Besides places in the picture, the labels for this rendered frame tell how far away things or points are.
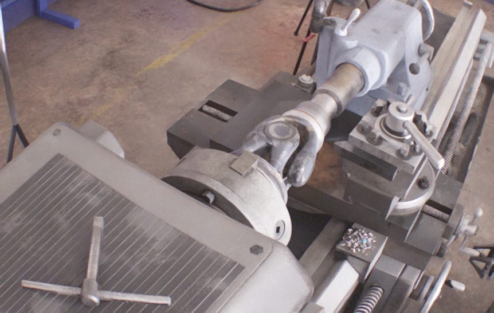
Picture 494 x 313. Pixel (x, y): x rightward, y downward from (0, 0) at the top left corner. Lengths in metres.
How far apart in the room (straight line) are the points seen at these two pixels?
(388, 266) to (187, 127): 0.67
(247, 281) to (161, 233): 0.12
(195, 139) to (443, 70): 1.04
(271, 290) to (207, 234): 0.11
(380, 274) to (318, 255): 0.18
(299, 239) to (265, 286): 0.85
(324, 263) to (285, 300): 0.65
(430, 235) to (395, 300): 0.20
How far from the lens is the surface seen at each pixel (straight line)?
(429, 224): 1.44
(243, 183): 0.97
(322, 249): 1.37
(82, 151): 0.85
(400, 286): 1.43
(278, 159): 1.10
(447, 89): 2.03
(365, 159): 1.23
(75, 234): 0.73
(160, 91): 3.23
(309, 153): 1.16
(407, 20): 1.69
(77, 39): 3.89
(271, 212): 0.98
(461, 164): 2.43
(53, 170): 0.82
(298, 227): 1.57
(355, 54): 1.46
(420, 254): 1.39
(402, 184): 1.24
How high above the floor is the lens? 1.89
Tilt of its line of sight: 40 degrees down
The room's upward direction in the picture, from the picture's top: 5 degrees clockwise
